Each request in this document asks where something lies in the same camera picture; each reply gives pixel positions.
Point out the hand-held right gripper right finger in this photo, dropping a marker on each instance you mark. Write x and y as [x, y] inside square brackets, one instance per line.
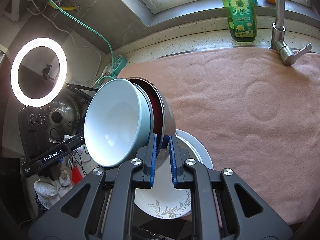
[173, 165]

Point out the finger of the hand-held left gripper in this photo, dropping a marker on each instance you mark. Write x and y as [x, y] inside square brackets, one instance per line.
[77, 141]

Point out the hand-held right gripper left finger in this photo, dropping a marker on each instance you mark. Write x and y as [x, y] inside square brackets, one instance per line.
[153, 165]

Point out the white plate grey vine print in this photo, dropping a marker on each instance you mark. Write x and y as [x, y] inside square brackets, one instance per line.
[160, 202]

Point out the light blue bowl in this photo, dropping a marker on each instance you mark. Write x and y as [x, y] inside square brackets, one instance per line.
[112, 120]

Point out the large stainless steel bowl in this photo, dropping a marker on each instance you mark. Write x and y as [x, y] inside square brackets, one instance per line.
[167, 120]

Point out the small red steel bowl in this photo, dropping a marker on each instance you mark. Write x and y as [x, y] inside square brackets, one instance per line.
[156, 112]

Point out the person's left hand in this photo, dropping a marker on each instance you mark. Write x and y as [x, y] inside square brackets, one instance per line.
[50, 192]

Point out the stainless steel pot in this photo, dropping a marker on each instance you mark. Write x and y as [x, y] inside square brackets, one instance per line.
[65, 110]

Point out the red packet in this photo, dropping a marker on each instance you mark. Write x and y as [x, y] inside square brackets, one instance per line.
[76, 176]

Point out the black tripod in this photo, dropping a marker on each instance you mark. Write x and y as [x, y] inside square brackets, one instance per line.
[80, 88]

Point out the person's dark clothing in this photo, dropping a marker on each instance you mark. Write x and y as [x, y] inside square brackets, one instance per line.
[150, 233]

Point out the pink towel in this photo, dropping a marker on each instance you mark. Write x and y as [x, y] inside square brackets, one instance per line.
[250, 117]

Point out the green dish soap bottle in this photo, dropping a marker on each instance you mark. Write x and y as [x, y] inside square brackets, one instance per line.
[240, 17]

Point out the chrome kitchen faucet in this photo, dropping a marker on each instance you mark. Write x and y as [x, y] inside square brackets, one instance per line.
[278, 17]

